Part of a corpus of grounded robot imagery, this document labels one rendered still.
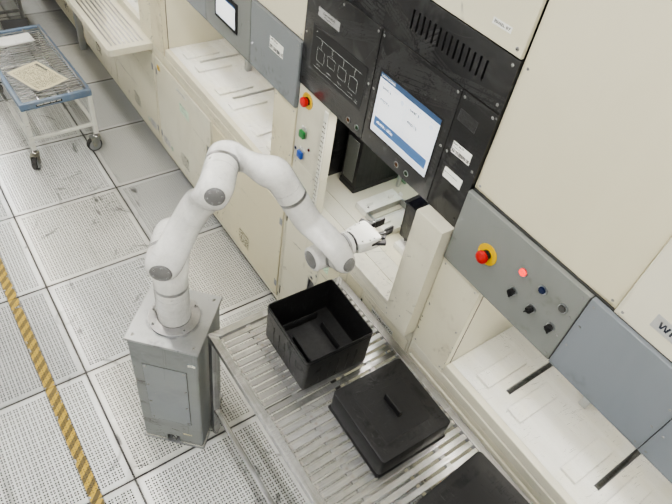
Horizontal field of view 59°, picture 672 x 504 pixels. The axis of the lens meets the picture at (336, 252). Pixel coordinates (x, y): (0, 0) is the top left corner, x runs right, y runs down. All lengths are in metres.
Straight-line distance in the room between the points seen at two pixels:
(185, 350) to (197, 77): 1.67
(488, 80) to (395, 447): 1.12
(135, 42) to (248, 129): 1.07
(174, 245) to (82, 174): 2.28
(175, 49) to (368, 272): 1.87
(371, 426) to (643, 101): 1.22
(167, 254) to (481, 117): 1.01
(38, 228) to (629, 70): 3.20
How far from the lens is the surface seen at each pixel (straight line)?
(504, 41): 1.54
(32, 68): 4.28
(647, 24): 1.35
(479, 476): 1.82
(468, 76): 1.63
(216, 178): 1.65
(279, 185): 1.69
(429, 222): 1.81
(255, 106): 3.16
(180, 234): 1.86
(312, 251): 1.87
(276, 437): 2.03
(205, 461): 2.82
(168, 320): 2.21
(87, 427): 2.97
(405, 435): 1.98
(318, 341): 2.22
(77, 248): 3.64
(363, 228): 2.00
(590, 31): 1.41
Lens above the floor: 2.59
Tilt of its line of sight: 46 degrees down
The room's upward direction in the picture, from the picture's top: 11 degrees clockwise
